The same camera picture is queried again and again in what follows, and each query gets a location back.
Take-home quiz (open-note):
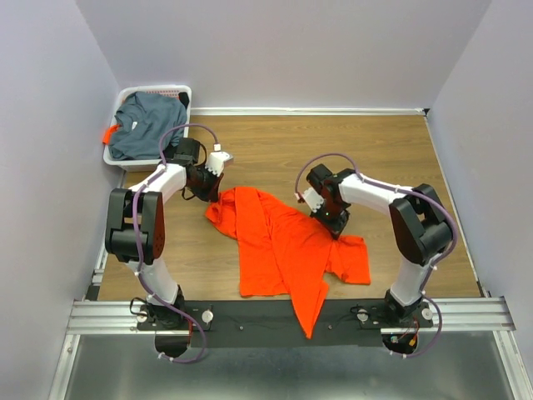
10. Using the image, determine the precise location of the grey blue t shirt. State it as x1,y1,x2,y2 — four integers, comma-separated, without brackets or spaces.
108,91,187,161

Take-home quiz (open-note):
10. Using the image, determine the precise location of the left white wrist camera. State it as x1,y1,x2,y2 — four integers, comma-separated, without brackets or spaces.
205,151,234,177

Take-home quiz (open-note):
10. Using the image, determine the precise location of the orange t shirt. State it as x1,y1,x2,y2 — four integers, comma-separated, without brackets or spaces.
205,187,371,338

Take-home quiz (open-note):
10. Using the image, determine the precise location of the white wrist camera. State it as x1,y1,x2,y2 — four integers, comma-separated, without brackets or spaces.
205,151,234,177
296,187,326,218

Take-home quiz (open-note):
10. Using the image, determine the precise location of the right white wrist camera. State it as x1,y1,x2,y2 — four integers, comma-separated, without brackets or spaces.
296,187,326,218

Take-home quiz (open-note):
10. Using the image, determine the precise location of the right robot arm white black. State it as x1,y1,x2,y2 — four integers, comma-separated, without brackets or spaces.
300,164,458,327

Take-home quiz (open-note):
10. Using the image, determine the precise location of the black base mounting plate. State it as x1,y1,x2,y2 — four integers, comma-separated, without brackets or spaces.
129,297,433,359

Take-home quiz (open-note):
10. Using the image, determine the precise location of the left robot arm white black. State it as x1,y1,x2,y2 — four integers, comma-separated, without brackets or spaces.
104,137,233,329

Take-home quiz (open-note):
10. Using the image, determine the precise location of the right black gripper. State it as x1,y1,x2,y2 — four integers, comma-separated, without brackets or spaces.
310,198,350,238

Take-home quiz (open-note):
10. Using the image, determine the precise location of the white plastic laundry basket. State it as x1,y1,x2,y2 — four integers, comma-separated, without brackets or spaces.
103,84,192,171

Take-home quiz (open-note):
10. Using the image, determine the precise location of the aluminium frame rail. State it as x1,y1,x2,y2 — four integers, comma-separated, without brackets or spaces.
67,297,516,335

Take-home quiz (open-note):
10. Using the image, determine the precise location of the black garment in basket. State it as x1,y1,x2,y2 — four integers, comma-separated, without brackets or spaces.
177,92,191,110

